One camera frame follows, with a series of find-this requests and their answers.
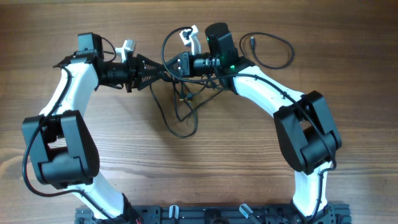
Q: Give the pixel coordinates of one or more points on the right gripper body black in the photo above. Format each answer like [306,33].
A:
[186,71]

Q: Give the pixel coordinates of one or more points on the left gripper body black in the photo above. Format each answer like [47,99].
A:
[130,75]

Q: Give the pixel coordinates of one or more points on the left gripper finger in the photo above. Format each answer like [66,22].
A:
[146,78]
[146,66]

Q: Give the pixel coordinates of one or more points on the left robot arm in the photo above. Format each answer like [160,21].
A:
[59,146]

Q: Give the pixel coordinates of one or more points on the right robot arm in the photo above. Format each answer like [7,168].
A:
[306,131]

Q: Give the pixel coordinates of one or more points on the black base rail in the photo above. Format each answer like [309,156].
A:
[271,213]

